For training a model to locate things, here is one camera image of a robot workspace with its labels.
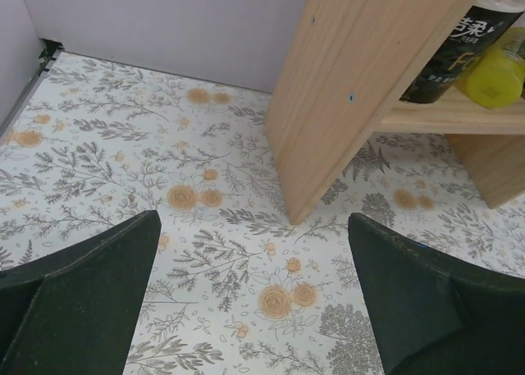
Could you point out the wooden two-tier shelf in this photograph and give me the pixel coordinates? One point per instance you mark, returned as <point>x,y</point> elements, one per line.
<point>343,77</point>

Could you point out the floral patterned table mat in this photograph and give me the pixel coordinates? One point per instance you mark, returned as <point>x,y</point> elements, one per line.
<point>235,288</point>

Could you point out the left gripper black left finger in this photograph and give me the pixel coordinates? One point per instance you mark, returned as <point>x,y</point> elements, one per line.
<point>75,311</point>

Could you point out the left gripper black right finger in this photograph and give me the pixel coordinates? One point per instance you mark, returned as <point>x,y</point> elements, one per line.
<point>432,313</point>

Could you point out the black wrapped paper roll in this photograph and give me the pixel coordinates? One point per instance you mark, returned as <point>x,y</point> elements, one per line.
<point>483,24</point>

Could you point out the yellow green packet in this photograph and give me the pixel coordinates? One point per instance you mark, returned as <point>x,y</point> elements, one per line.
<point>497,80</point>

